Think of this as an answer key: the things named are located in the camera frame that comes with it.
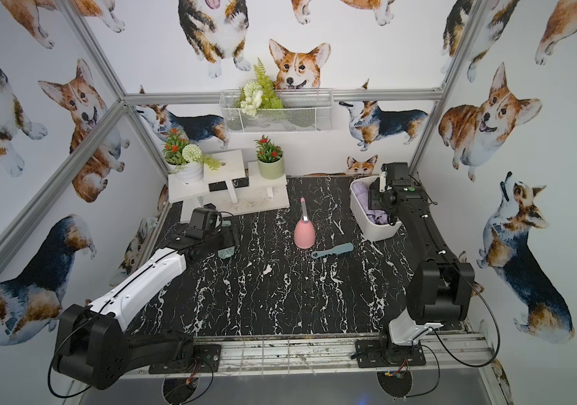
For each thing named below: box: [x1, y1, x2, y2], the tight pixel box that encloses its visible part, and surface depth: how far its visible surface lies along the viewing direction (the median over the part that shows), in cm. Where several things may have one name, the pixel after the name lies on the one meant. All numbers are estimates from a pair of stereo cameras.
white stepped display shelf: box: [167, 149, 290, 223], surface depth 101 cm
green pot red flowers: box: [253, 135, 285, 180], surface depth 95 cm
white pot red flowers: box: [161, 127, 222, 186], surface depth 90 cm
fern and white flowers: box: [238, 57, 285, 117], surface depth 82 cm
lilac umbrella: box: [350, 180, 389, 225], surface depth 97 cm
